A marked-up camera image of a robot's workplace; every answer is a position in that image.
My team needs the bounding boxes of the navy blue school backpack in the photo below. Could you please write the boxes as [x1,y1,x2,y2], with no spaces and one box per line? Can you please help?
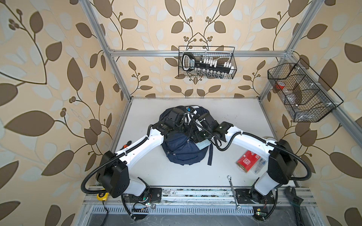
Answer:
[159,106,213,166]

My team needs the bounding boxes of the red book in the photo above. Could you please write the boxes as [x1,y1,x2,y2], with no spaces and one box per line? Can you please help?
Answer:
[236,150,261,173]

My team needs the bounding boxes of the clear plastic box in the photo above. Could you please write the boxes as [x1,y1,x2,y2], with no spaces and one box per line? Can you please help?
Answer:
[251,158,267,174]

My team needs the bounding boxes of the light blue calculator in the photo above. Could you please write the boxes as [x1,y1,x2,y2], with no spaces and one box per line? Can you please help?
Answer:
[195,139,212,150]

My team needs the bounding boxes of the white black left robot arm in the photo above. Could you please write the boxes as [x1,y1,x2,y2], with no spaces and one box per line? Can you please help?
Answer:
[81,106,201,204]

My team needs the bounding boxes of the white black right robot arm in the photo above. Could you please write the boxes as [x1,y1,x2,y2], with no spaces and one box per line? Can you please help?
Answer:
[189,113,312,203]

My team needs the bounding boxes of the orange black pliers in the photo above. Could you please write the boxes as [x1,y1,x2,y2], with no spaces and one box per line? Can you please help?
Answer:
[122,141,132,150]

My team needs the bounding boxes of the silver combination wrench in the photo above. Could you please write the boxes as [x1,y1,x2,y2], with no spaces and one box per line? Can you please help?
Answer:
[227,175,242,212]

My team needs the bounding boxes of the red cap clear bottle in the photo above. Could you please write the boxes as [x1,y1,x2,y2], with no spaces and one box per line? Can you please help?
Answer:
[274,81,295,98]

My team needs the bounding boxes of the yellow tape measure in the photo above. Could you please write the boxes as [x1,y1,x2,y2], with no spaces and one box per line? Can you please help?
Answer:
[97,192,109,202]

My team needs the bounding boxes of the black adjustable wrench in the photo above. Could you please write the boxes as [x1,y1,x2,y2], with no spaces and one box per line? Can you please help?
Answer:
[284,186,305,226]

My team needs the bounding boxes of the socket set black rail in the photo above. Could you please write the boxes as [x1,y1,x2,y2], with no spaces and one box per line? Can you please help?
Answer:
[178,51,237,77]

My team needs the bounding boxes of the black wire basket back wall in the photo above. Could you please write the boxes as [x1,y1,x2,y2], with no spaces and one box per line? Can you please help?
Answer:
[178,45,238,79]

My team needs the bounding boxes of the black wire basket wall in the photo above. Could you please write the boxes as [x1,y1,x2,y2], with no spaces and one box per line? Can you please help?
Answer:
[267,58,344,122]
[178,45,238,79]

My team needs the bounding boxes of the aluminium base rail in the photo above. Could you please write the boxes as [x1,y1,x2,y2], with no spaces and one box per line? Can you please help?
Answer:
[81,185,317,215]

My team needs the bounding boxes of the black wire basket right wall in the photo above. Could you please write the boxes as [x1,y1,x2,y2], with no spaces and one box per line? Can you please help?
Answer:
[267,58,344,122]

